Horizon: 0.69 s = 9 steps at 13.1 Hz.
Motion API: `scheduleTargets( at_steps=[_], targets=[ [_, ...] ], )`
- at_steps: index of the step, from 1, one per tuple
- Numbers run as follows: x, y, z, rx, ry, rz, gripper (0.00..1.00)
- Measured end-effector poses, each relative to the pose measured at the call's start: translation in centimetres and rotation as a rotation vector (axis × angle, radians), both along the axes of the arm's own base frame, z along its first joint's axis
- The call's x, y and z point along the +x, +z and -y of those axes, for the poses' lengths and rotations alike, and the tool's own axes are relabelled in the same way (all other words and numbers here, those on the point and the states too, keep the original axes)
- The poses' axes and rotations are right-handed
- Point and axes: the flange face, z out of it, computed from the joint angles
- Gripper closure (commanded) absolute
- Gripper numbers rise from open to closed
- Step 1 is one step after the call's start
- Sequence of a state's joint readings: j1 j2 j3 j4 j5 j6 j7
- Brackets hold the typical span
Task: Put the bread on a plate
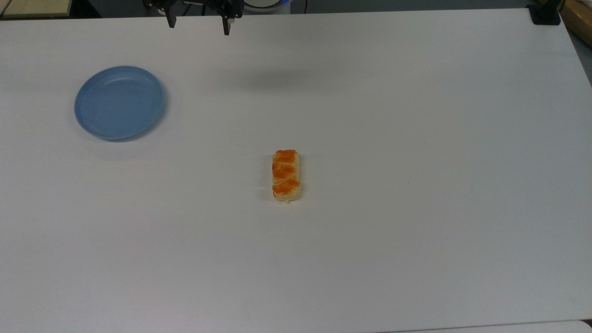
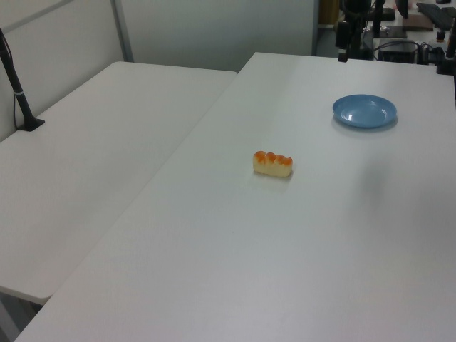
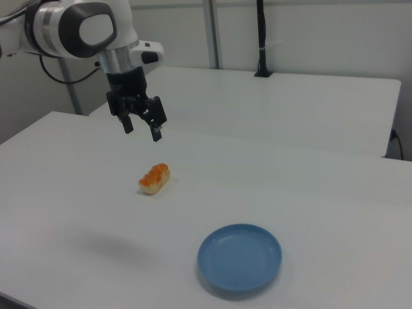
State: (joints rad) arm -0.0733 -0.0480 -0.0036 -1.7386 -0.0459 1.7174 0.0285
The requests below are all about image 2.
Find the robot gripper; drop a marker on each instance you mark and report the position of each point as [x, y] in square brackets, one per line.
[343, 35]

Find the toy bread loaf orange crust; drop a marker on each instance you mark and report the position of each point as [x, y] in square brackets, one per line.
[272, 167]

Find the blue round plate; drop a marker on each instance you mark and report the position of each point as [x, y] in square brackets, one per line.
[364, 111]

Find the black electronics box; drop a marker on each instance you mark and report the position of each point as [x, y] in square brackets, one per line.
[396, 52]

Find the brown flat board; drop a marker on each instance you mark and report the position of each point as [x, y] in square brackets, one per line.
[417, 23]

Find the white side table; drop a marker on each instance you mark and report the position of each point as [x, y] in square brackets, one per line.
[89, 149]

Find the black camera stand with clamp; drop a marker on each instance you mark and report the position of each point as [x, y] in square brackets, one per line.
[448, 53]

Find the black camera stand pole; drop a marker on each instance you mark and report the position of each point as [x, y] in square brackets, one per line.
[16, 89]

